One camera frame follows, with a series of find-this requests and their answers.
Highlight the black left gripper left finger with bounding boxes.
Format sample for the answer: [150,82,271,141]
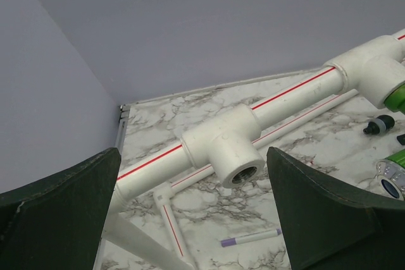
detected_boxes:
[1,148,121,269]

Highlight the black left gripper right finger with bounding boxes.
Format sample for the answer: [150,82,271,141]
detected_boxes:
[266,147,404,269]

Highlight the green water faucet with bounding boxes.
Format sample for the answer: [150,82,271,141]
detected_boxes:
[376,85,404,200]

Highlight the white PVC pipe frame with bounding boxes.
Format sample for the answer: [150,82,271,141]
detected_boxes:
[102,31,404,269]

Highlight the purple capped white marker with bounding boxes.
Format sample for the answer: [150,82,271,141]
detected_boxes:
[220,228,282,247]

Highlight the black orange highlighter marker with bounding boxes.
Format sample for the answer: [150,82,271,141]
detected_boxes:
[397,134,405,145]

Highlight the black grey hose connector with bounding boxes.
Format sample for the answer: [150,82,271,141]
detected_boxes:
[363,114,395,135]

